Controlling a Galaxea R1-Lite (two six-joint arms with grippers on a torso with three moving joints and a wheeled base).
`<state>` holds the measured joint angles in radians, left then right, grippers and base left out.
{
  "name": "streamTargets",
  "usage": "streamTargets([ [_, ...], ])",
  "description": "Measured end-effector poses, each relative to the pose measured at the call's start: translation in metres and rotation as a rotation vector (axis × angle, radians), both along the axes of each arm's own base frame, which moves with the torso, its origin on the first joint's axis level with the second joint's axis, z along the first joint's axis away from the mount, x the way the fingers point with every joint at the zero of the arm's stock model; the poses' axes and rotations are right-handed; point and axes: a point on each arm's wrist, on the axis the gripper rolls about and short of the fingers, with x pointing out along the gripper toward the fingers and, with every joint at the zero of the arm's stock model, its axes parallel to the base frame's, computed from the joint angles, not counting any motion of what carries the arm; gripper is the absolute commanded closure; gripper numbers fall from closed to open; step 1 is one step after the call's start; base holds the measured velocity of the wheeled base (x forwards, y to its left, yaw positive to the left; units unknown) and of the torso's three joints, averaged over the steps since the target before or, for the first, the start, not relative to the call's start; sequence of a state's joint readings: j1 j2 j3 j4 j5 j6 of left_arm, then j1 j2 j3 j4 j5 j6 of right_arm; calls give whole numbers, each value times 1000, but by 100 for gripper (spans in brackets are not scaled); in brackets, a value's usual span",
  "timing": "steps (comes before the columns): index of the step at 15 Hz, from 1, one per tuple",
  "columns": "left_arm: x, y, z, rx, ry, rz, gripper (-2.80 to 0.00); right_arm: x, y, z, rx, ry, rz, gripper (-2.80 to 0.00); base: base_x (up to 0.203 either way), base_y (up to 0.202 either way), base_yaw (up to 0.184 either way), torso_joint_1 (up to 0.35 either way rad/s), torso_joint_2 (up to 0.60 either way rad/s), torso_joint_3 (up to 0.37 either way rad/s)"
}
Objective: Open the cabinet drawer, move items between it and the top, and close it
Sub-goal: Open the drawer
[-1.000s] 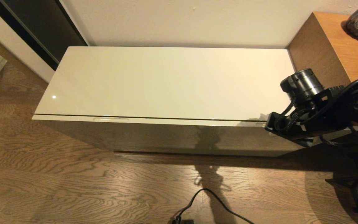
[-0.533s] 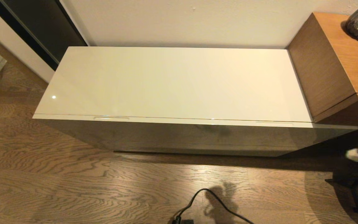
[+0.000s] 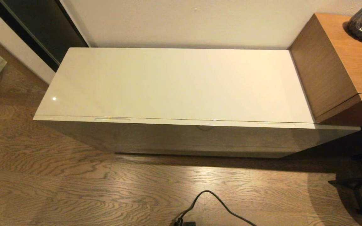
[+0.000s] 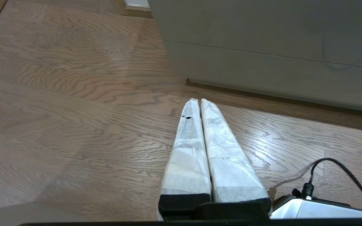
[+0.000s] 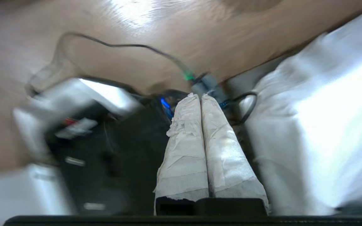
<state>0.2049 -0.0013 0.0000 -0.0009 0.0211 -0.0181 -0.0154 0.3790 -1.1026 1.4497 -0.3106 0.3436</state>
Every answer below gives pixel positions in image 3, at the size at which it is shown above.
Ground glossy white drawer cabinet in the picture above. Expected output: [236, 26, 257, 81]
[33, 47, 361, 159]

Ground dark sliding door panel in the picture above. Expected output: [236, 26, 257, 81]
[0, 0, 89, 72]

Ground brown wooden side table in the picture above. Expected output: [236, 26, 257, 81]
[289, 13, 362, 128]

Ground black metal stand legs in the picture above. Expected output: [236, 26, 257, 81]
[328, 150, 362, 216]

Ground black power cable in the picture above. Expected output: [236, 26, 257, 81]
[173, 190, 257, 226]

